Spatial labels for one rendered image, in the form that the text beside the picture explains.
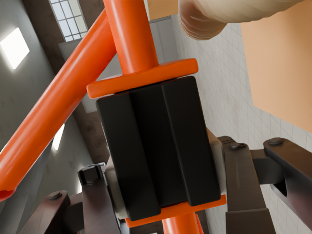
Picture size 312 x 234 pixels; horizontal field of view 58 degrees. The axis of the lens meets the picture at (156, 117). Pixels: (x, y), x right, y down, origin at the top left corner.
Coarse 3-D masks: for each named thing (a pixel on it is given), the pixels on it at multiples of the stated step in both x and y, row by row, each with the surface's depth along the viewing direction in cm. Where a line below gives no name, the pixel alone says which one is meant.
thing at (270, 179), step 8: (224, 136) 18; (224, 144) 17; (256, 152) 14; (256, 160) 14; (264, 160) 14; (272, 160) 13; (256, 168) 14; (264, 168) 14; (272, 168) 14; (280, 168) 13; (264, 176) 14; (272, 176) 14; (280, 176) 14
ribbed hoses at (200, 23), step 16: (192, 0) 16; (208, 0) 13; (224, 0) 12; (240, 0) 11; (256, 0) 11; (272, 0) 11; (288, 0) 10; (192, 16) 19; (208, 16) 16; (224, 16) 14; (240, 16) 13; (256, 16) 12; (192, 32) 22; (208, 32) 21
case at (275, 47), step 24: (240, 24) 37; (264, 24) 30; (288, 24) 25; (264, 48) 31; (288, 48) 26; (264, 72) 33; (288, 72) 27; (264, 96) 35; (288, 96) 29; (288, 120) 30
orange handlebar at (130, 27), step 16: (112, 0) 15; (128, 0) 15; (112, 16) 15; (128, 16) 15; (144, 16) 15; (112, 32) 16; (128, 32) 15; (144, 32) 15; (128, 48) 15; (144, 48) 15; (128, 64) 15; (144, 64) 15; (176, 224) 17; (192, 224) 17
